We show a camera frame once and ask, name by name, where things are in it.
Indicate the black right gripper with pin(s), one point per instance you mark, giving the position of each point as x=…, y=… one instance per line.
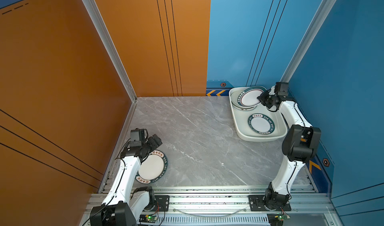
x=261, y=98

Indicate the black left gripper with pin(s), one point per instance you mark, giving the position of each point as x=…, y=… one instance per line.
x=154, y=145

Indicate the green rim plate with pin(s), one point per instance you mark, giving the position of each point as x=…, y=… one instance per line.
x=249, y=96

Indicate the green lettered plate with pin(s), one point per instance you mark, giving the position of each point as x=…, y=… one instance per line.
x=153, y=168
x=261, y=124

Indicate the red chinese characters plate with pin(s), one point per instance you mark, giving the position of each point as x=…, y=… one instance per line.
x=244, y=107

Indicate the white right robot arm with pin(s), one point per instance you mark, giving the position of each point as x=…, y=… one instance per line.
x=299, y=146

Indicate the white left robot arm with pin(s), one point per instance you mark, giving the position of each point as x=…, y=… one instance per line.
x=121, y=207

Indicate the white plastic bin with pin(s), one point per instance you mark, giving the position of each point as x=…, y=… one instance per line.
x=241, y=121

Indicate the left circuit board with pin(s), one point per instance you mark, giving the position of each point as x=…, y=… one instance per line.
x=148, y=219

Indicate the circuit board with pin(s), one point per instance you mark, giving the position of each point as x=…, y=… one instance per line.
x=148, y=219
x=278, y=220

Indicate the right circuit board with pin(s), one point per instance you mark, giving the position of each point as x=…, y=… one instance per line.
x=278, y=220

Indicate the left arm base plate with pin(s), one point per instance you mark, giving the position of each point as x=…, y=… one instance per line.
x=159, y=202

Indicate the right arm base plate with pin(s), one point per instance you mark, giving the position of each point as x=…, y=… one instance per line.
x=258, y=203

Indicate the aluminium rail frame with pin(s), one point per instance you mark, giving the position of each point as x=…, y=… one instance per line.
x=229, y=205

